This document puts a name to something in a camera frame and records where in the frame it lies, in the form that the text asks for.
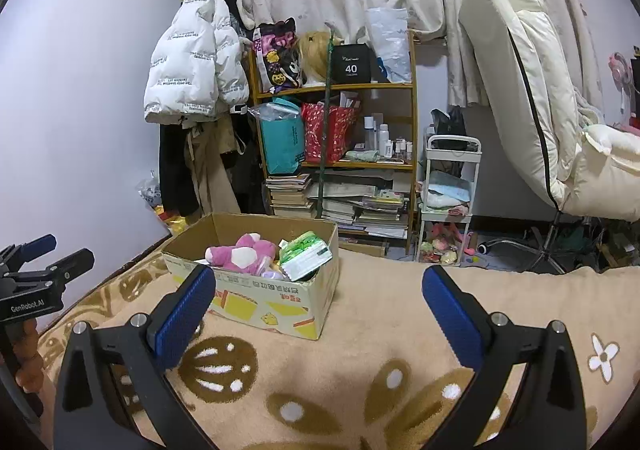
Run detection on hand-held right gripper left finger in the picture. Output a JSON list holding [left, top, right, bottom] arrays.
[[52, 264, 217, 450]]

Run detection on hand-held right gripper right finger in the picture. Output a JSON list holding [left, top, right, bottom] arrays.
[[420, 265, 587, 450]]

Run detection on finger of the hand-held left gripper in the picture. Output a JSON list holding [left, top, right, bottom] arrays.
[[27, 249, 96, 296], [0, 234, 57, 276]]

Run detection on cardboard box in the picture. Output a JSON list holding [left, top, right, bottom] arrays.
[[161, 212, 341, 342], [340, 237, 391, 258]]

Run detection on pink white-spotted plush toy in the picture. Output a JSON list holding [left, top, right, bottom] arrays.
[[205, 232, 279, 276]]

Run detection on green white soft packet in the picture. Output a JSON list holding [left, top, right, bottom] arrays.
[[278, 231, 334, 282]]

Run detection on person's left hand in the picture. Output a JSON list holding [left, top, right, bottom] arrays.
[[14, 319, 45, 387]]

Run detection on pile of small plush toys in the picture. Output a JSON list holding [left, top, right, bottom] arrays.
[[420, 222, 468, 263]]

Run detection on plastic bag of toys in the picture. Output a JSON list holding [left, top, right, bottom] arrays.
[[137, 170, 193, 236]]

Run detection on beige patterned blanket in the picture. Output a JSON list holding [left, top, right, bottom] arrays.
[[37, 250, 640, 450]]

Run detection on flat cardboard box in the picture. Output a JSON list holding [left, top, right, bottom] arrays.
[[340, 237, 391, 258]]

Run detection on folded pastel cloths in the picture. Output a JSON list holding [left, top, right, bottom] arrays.
[[420, 171, 473, 211]]

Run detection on black hanging garment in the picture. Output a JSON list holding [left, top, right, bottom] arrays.
[[159, 122, 201, 218]]

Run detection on beige hanging garment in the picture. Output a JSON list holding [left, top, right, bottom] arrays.
[[182, 120, 246, 218]]

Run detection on black hanging coat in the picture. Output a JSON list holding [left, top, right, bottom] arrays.
[[232, 110, 266, 216]]

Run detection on pile of books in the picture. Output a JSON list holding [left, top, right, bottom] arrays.
[[265, 173, 411, 231]]

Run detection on white trolley cart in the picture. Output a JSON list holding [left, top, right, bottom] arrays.
[[415, 135, 483, 263]]

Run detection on wooden shelf unit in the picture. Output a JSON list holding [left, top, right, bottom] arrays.
[[248, 32, 418, 256]]

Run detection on group of cosmetic bottles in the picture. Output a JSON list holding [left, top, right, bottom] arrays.
[[364, 115, 415, 162]]

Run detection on teal bag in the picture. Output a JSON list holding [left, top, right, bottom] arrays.
[[259, 99, 306, 175]]

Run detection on red gift bag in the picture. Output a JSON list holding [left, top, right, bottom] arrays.
[[301, 102, 357, 165]]

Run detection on green pole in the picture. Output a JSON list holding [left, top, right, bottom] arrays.
[[316, 41, 333, 220]]

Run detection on clear plastic bag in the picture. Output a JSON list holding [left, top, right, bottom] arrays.
[[249, 102, 301, 123]]

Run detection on white printed puffer jacket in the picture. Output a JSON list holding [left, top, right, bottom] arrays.
[[143, 0, 251, 125]]

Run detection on cream padded chair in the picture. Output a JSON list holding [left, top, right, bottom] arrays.
[[457, 0, 640, 276]]

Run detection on black box with white print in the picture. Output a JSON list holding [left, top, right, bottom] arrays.
[[332, 44, 375, 83]]

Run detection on white plastic bag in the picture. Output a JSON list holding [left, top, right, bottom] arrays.
[[365, 7, 412, 83]]

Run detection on black pink patterned tote bag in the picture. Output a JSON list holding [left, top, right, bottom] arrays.
[[252, 19, 306, 93]]

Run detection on blonde wig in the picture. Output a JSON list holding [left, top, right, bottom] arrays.
[[297, 30, 346, 87]]

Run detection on pink fan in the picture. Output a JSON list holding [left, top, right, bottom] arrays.
[[607, 52, 632, 111]]

